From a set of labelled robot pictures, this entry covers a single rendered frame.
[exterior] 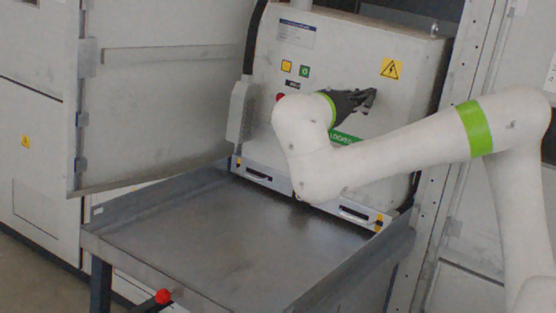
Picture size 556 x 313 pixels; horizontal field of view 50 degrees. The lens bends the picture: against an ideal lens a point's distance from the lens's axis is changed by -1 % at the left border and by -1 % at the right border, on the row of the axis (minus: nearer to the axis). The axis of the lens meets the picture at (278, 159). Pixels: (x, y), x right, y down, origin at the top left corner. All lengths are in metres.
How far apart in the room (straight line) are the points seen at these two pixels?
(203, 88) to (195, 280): 0.70
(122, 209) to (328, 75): 0.65
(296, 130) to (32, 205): 1.94
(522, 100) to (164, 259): 0.84
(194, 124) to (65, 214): 1.06
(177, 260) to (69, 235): 1.41
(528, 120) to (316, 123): 0.41
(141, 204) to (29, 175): 1.35
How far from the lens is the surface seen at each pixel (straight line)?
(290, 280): 1.40
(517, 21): 1.56
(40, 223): 2.94
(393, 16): 2.34
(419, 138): 1.22
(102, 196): 2.53
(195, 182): 1.75
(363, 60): 1.58
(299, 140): 1.19
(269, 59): 1.72
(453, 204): 1.70
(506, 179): 1.36
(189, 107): 1.83
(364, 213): 1.65
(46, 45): 2.62
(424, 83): 1.59
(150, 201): 1.63
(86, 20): 1.55
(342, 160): 1.21
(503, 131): 1.23
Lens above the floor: 1.59
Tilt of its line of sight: 21 degrees down
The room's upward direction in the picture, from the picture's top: 9 degrees clockwise
